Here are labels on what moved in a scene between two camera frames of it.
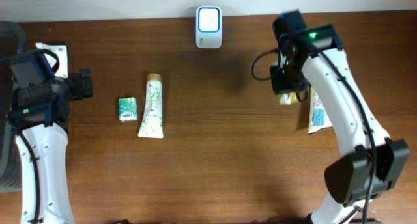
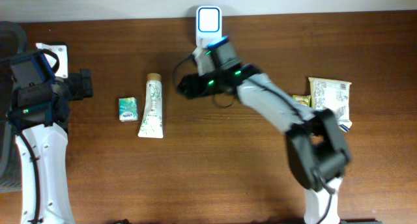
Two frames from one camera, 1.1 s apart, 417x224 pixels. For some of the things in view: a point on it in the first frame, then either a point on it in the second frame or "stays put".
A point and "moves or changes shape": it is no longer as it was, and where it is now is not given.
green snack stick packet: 288,98 moves or changes shape
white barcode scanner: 208,27 stays put
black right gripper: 277,85 → 195,86
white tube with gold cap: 152,125 stays put
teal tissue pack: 128,109 stays put
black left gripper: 82,84 stays put
